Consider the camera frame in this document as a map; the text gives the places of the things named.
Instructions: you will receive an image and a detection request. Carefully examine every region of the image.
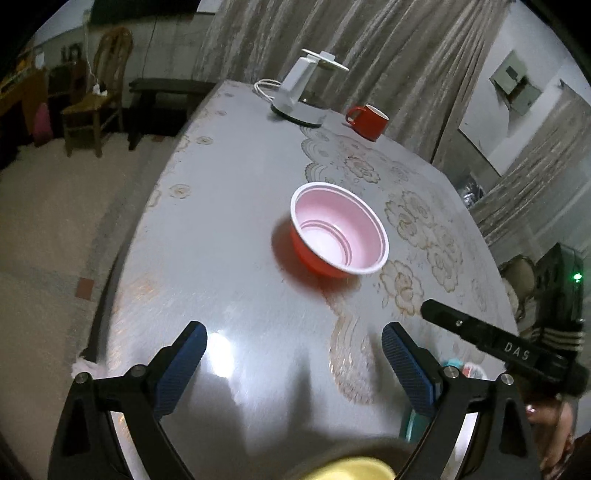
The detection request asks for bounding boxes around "wooden desk with shelf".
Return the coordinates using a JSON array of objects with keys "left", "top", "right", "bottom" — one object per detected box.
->
[{"left": 0, "top": 69, "right": 49, "bottom": 171}]

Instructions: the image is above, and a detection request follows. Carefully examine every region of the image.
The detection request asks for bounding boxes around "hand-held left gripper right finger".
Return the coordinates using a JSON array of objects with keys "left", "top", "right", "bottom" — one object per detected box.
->
[{"left": 381, "top": 322, "right": 543, "bottom": 480}]

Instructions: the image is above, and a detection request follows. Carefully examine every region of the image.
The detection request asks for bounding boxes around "floral grey tablecloth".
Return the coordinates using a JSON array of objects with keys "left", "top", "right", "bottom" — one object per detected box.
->
[{"left": 88, "top": 79, "right": 525, "bottom": 480}]

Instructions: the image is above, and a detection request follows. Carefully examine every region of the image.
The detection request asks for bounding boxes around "cream ornate chair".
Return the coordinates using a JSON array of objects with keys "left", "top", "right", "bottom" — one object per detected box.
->
[{"left": 499, "top": 256, "right": 548, "bottom": 320}]

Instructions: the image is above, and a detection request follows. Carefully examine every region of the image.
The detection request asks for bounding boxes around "grey wall electrical box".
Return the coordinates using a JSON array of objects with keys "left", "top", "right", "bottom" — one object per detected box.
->
[{"left": 489, "top": 51, "right": 542, "bottom": 116}]

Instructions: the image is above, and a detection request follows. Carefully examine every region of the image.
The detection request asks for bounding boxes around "yellow plastic bowl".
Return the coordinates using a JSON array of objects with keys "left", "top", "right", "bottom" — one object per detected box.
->
[{"left": 295, "top": 455, "right": 398, "bottom": 480}]

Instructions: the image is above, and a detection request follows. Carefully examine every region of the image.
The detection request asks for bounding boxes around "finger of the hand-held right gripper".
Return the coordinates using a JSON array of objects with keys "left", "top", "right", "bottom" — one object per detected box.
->
[{"left": 421, "top": 298, "right": 503, "bottom": 355}]

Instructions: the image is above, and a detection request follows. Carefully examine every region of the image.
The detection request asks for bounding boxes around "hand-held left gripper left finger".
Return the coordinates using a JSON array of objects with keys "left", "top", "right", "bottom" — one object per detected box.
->
[{"left": 46, "top": 320, "right": 208, "bottom": 480}]

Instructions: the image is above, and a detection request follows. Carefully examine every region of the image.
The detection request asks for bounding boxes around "dark low bench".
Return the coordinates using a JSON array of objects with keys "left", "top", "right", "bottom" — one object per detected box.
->
[{"left": 128, "top": 78, "right": 218, "bottom": 151}]

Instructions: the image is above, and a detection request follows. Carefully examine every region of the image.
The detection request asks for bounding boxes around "shiny foil bag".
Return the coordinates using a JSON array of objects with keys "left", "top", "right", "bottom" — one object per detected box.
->
[{"left": 459, "top": 178, "right": 490, "bottom": 211}]

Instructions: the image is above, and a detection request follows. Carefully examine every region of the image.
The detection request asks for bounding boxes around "pink stool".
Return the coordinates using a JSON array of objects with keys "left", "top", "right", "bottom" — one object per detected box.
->
[{"left": 31, "top": 102, "right": 51, "bottom": 147}]

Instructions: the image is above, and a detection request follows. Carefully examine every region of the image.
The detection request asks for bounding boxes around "wooden chair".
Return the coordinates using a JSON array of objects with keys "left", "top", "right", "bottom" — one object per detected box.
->
[{"left": 62, "top": 27, "right": 134, "bottom": 158}]

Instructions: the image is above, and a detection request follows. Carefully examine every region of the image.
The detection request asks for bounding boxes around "person's right forearm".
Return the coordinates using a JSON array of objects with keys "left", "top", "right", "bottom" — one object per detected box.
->
[{"left": 526, "top": 328, "right": 591, "bottom": 352}]

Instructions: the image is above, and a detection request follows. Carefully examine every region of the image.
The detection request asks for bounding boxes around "beige curtain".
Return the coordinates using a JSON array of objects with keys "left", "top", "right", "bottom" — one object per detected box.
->
[
  {"left": 468, "top": 80, "right": 591, "bottom": 259},
  {"left": 194, "top": 0, "right": 513, "bottom": 162}
]

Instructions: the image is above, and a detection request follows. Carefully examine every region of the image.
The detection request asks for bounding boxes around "red mug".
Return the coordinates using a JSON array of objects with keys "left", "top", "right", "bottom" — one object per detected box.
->
[{"left": 345, "top": 104, "right": 389, "bottom": 141}]

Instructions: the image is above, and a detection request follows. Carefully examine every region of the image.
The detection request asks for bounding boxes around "red bowl pink inside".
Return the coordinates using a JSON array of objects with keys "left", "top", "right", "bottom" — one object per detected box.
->
[{"left": 290, "top": 182, "right": 390, "bottom": 279}]

